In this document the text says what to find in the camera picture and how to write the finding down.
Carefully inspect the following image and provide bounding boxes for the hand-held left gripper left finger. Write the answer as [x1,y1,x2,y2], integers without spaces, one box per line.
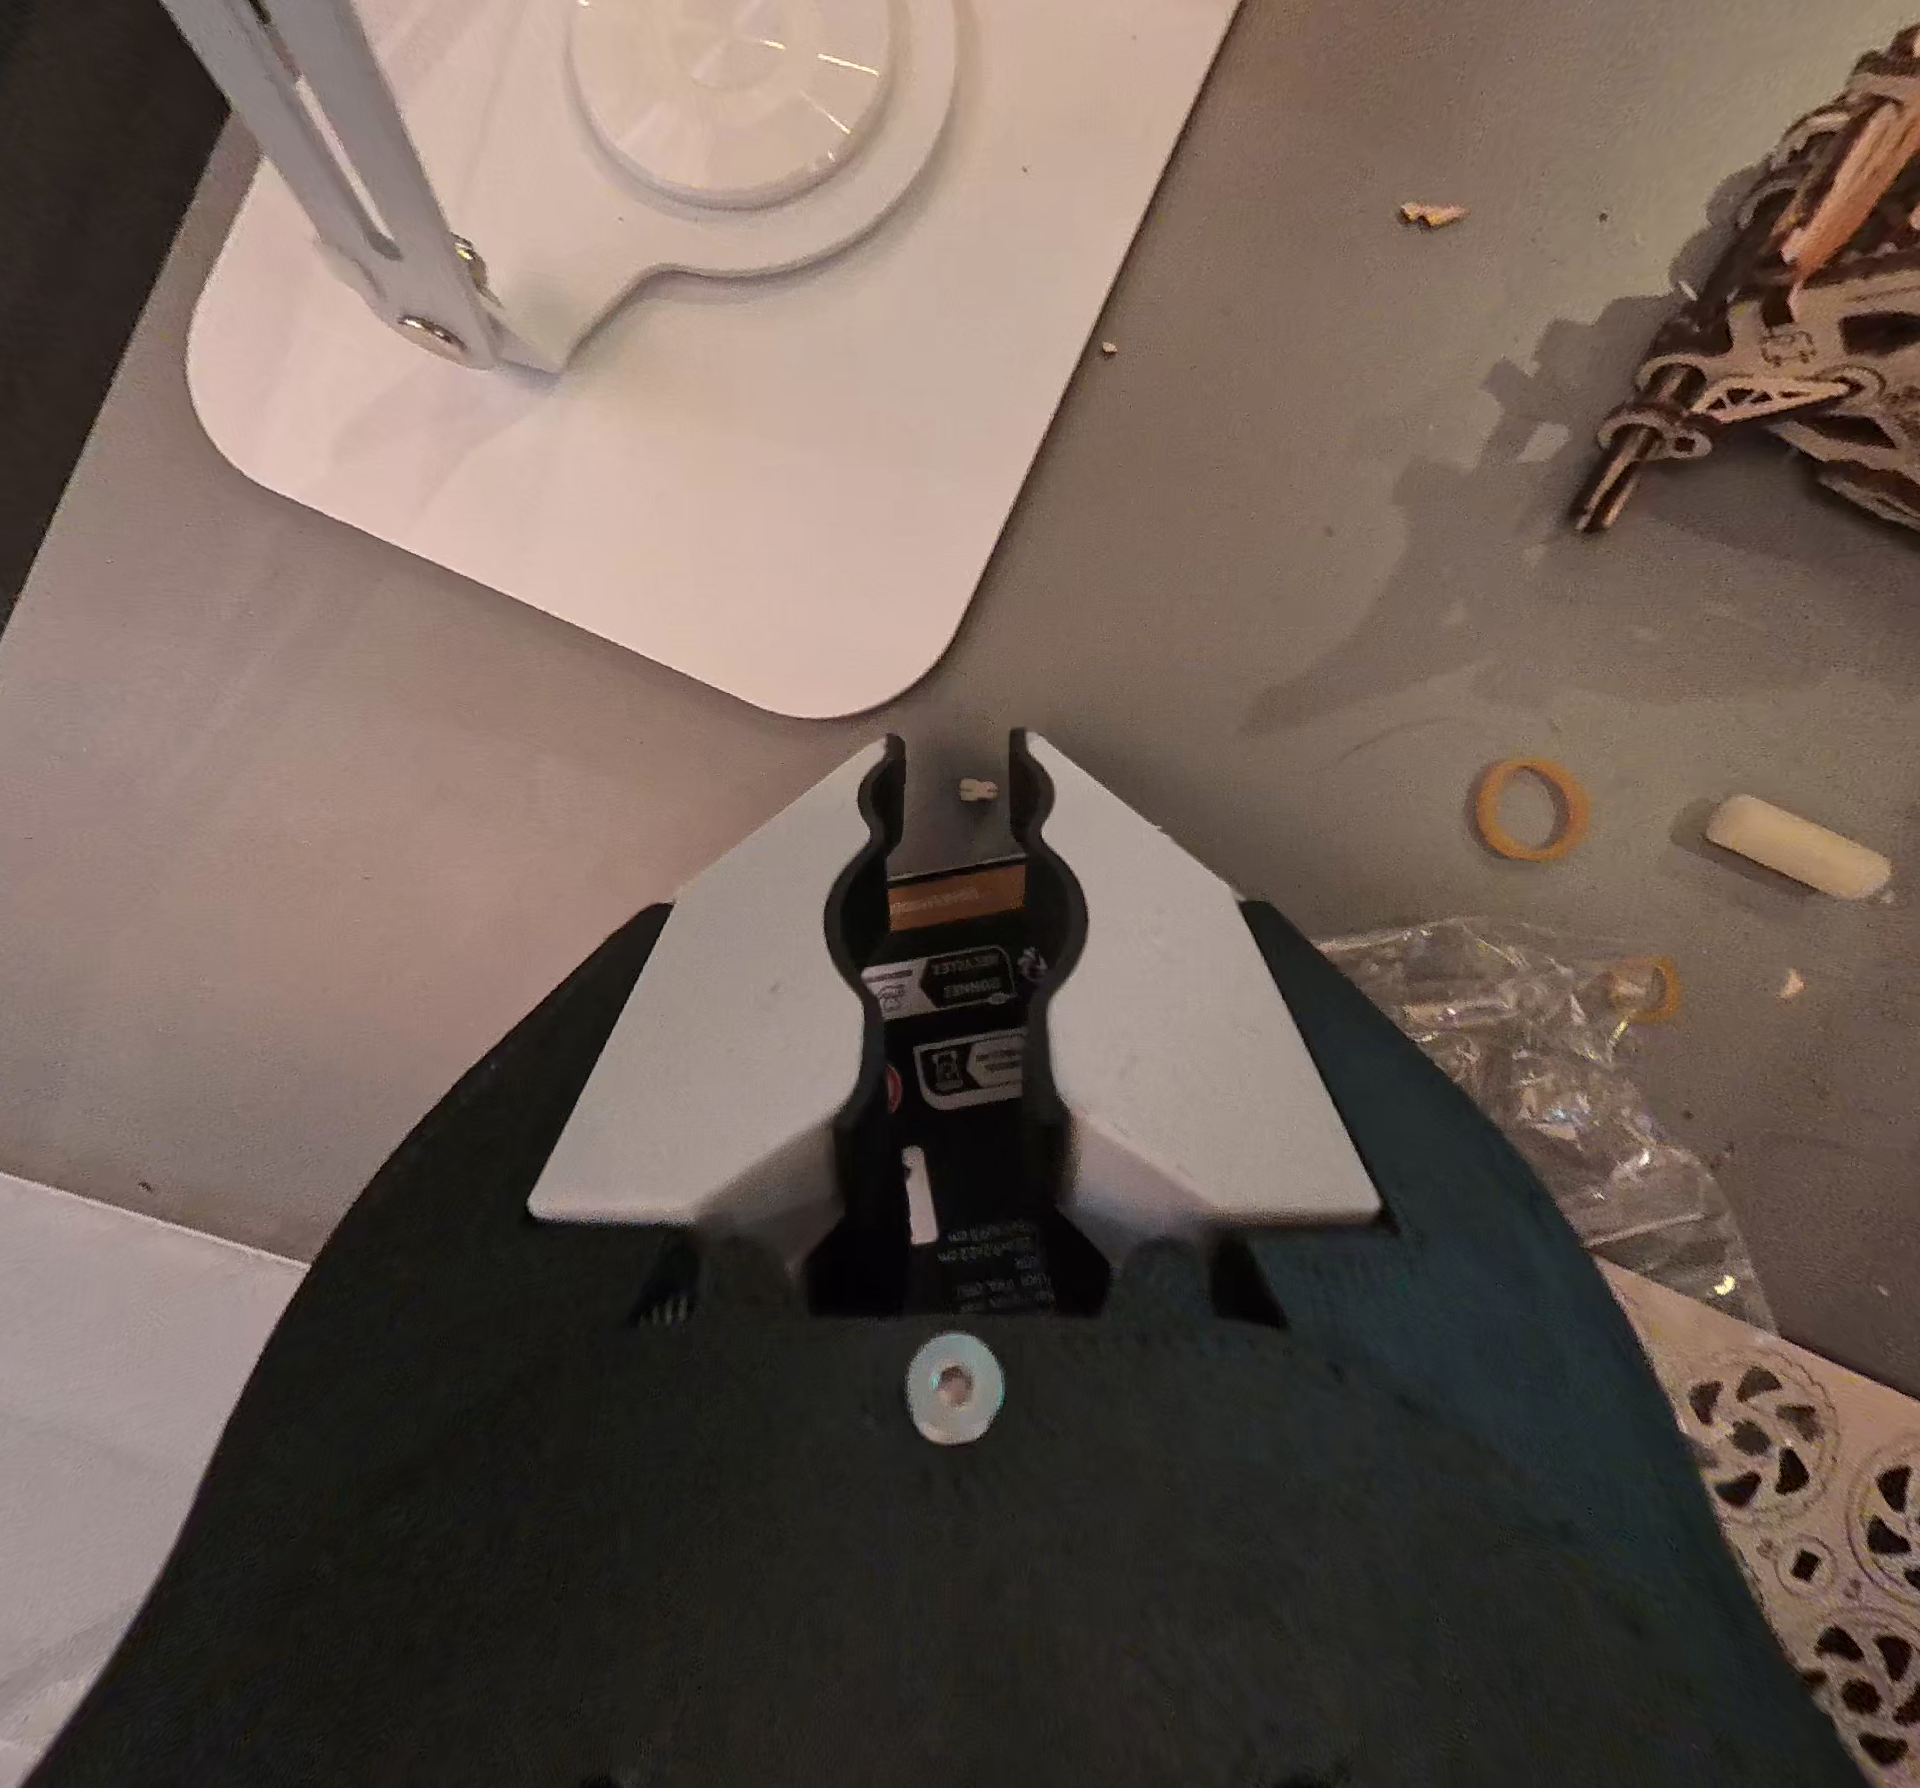
[524,731,911,1262]

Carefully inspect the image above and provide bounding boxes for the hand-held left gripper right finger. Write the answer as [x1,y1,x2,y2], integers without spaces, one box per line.
[1008,727,1380,1262]

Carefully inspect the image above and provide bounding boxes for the wooden model vehicle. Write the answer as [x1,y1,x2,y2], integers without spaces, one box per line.
[1565,18,1920,539]

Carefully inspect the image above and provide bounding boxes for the black kit box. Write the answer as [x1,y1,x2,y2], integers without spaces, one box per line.
[836,829,1076,1321]

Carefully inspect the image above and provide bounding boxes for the clear plastic bag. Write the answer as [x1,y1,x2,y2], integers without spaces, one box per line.
[1317,915,1782,1350]

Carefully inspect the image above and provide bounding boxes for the pale yellow wax stick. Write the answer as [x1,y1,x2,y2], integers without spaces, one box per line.
[1706,792,1894,904]

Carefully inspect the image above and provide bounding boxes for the white flat sheet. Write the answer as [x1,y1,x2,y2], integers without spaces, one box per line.
[0,1170,312,1662]

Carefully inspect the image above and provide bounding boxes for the wooden sheet gear cutouts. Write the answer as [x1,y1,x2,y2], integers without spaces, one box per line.
[1588,1251,1920,1788]

